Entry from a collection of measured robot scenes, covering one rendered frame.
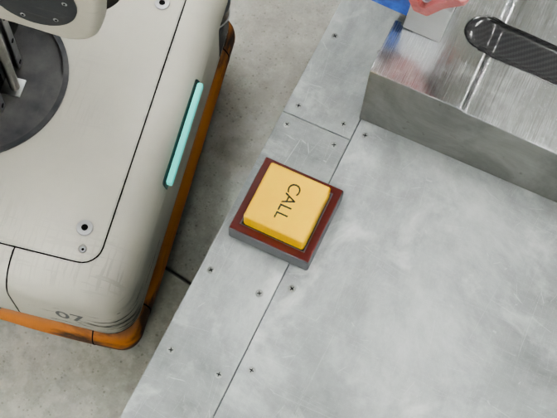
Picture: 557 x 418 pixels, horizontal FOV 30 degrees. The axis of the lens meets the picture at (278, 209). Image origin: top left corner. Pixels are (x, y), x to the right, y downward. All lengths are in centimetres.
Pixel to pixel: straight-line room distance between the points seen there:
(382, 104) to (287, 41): 103
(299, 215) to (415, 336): 15
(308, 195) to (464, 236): 15
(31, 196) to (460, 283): 79
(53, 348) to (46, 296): 25
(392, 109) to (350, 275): 16
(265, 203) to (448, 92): 19
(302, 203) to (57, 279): 66
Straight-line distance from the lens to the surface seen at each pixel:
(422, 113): 96
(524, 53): 98
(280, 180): 94
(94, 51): 167
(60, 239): 153
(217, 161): 187
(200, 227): 182
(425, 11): 92
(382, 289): 95
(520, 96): 96
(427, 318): 95
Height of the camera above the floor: 169
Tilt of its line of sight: 67 degrees down
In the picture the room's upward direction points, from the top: 5 degrees clockwise
